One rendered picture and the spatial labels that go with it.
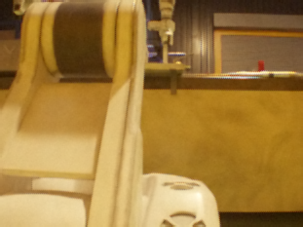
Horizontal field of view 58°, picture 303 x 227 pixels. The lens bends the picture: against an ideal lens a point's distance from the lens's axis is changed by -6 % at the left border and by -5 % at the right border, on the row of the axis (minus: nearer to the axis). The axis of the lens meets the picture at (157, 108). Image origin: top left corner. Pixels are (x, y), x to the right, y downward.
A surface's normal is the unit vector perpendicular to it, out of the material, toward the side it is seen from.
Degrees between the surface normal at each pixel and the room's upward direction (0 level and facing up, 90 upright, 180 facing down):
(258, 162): 90
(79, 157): 50
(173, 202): 39
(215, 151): 90
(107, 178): 54
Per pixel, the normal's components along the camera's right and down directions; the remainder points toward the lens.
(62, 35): -0.04, 0.10
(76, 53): -0.03, 0.49
